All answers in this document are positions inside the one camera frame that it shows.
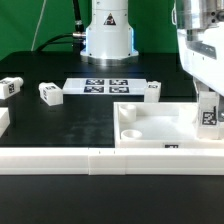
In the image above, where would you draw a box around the black cable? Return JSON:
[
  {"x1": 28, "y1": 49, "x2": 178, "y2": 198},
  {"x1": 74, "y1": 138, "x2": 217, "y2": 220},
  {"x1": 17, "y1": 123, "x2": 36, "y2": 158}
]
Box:
[{"x1": 35, "y1": 0, "x2": 88, "y2": 54}]

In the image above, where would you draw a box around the white U-shaped obstacle fence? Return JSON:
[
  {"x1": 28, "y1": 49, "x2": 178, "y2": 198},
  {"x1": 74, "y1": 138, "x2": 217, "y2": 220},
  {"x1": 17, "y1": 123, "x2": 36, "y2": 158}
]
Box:
[{"x1": 0, "y1": 107, "x2": 224, "y2": 176}]

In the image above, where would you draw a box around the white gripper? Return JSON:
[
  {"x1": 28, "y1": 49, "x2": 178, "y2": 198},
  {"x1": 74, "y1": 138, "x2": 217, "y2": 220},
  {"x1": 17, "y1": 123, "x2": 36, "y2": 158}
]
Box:
[{"x1": 177, "y1": 28, "x2": 224, "y2": 104}]

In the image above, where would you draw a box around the white marker base plate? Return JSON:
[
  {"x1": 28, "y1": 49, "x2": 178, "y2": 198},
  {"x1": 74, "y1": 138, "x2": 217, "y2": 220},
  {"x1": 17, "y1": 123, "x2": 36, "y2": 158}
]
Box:
[{"x1": 63, "y1": 78, "x2": 147, "y2": 95}]

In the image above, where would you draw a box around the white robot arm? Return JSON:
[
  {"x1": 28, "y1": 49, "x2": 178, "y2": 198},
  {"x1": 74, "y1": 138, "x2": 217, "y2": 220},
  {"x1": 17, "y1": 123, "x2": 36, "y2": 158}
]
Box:
[{"x1": 80, "y1": 0, "x2": 224, "y2": 104}]

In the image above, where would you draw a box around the white cable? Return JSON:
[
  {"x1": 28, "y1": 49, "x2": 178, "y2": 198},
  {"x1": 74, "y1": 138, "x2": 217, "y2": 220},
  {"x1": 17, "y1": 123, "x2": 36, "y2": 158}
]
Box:
[{"x1": 30, "y1": 0, "x2": 48, "y2": 52}]

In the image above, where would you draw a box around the white square tabletop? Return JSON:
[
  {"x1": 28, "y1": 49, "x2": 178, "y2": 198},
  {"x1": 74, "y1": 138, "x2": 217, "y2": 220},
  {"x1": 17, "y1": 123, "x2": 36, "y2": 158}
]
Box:
[{"x1": 113, "y1": 102, "x2": 224, "y2": 149}]

